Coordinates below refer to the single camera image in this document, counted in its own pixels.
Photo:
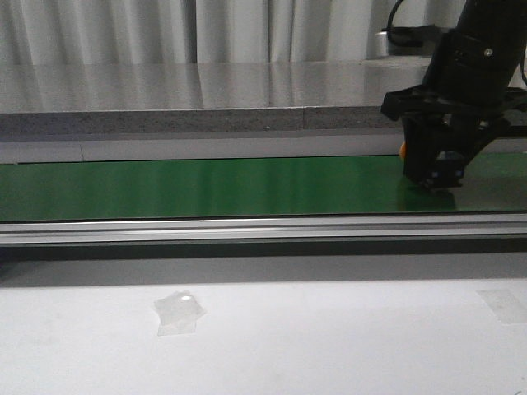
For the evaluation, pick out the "grey speckled stone counter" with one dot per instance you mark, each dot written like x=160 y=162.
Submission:
x=75 y=113

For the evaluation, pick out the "flat clear tape strip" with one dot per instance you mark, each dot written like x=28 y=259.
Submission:
x=507 y=307

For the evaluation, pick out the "green conveyor belt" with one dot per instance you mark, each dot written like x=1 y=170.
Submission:
x=305 y=186

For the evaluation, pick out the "crumpled clear tape patch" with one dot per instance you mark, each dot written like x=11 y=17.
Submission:
x=178 y=313

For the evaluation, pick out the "aluminium conveyor side rail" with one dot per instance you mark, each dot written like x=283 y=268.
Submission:
x=272 y=228

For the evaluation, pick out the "white pleated curtain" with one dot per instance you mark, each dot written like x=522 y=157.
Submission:
x=142 y=32

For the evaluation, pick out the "yellow emergency push button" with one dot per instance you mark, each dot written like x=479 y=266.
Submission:
x=430 y=168

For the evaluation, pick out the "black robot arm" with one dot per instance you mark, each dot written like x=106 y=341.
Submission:
x=475 y=14

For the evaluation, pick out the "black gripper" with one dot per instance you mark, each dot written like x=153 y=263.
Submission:
x=465 y=93

